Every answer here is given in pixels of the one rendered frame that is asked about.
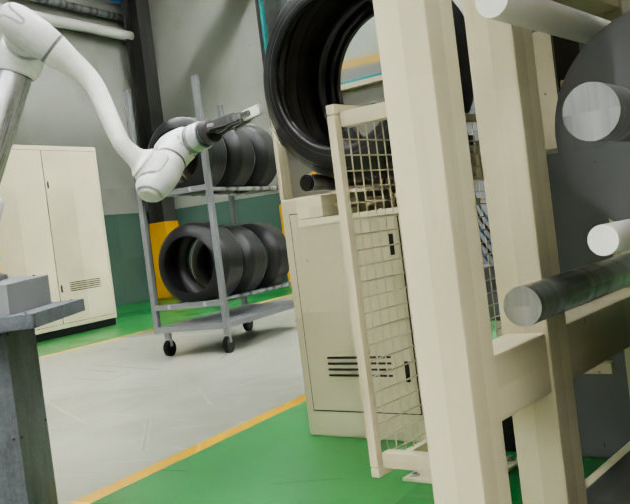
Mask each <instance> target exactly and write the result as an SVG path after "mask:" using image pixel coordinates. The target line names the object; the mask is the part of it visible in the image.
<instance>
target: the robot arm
mask: <svg viewBox="0 0 630 504"><path fill-rule="evenodd" d="M0 31H1V32H2V33H3V37H2V39H1V42H0V184H1V181H2V177H3V174H4V171H5V168H6V164H7V161H8V158H9V154H10V151H11V148H12V145H13V141H14V138H15V135H16V131H17V128H18V125H19V122H20V118H21V115H22V112H23V108H24V105H25V102H26V99H27V95H28V92H29V89H30V85H31V82H32V81H35V80H36V79H37V78H38V77H39V75H40V72H41V70H42V68H43V65H44V63H45V64H47V65H49V66H51V67H53V68H55V69H57V70H59V71H60V72H62V73H64V74H66V75H68V76H70V77H71V78H73V79H74V80H76V81H77V82H78V83H79V84H80V85H81V86H82V87H83V88H84V90H85V91H86V93H87V94H88V96H89V98H90V100H91V102H92V104H93V106H94V108H95V111H96V113H97V115H98V117H99V119H100V121H101V123H102V125H103V128H104V130H105V132H106V134H107V136H108V138H109V140H110V142H111V144H112V145H113V147H114V149H115V150H116V152H117V153H118V154H119V155H120V156H121V157H122V159H123V160H124V161H125V162H126V163H127V164H128V165H129V166H130V168H131V171H132V176H133V177H134V178H135V180H136V183H135V187H136V192H137V194H138V196H139V197H140V198H141V199H143V200H144V201H146V202H150V203H153V202H159V201H161V200H163V199H164V198H165V197H166V196H167V195H168V194H169V193H170V192H171V191H173V189H174V188H175V187H176V185H177V184H178V182H179V180H180V178H181V176H182V173H183V171H184V169H185V168H186V167H187V165H188V164H189V163H190V162H191V161H192V160H193V159H194V158H195V156H196V155H197V154H198V153H200V152H202V151H204V150H206V149H208V148H210V147H212V145H213V144H214V143H216V142H218V141H220V140H221V138H222V134H226V133H227V132H228V131H231V130H234V131H237V130H238V129H239V128H241V127H243V126H244V125H246V124H248V123H249V122H251V119H253V118H255V117H257V116H259V115H262V114H263V110H262V106H261V104H256V105H254V106H252V107H250V108H248V109H245V110H243V111H241V112H238V113H236V114H235V113H231V114H228V115H225V116H223V117H220V118H217V119H214V120H213V119H207V120H205V121H197V122H195V123H193V124H191V125H188V126H186V127H180V128H177V129H174V130H172V131H170V132H168V133H166V134H165V135H163V136H162V137H161V138H160V139H159V140H158V141H157V142H156V144H155V146H154V149H147V150H146V149H142V148H139V147H138V146H136V145H135V144H134V143H133V142H132V141H131V140H130V139H129V137H128V135H127V134H126V132H125V129H124V127H123V125H122V122H121V120H120V118H119V115H118V113H117V110H116V108H115V106H114V103H113V101H112V99H111V96H110V94H109V92H108V89H107V87H106V85H105V83H104V82H103V80H102V78H101V77H100V75H99V74H98V73H97V71H96V70H95V69H94V68H93V67H92V66H91V65H90V64H89V63H88V62H87V61H86V60H85V59H84V57H83V56H82V55H81V54H80V53H79V52H78V51H77V50H76V49H75V48H74V47H73V46H72V45H71V44H70V43H69V42H68V41H67V39H66V38H65V37H64V36H62V35H61V34H60V33H59V32H58V31H57V30H56V29H55V28H54V27H53V26H52V25H51V24H49V23H48V22H47V21H46V20H44V19H43V18H42V17H40V16H39V15H38V14H36V13H35V12H33V11H32V10H30V9H29V8H27V7H25V6H23V5H20V4H17V3H14V2H10V3H9V2H7V3H5V4H4V6H3V7H2V8H1V9H0ZM3 206H4V202H3V199H2V197H1V195H0V218H1V214H2V210H3ZM4 279H8V274H4V273H0V281H1V280H4Z"/></svg>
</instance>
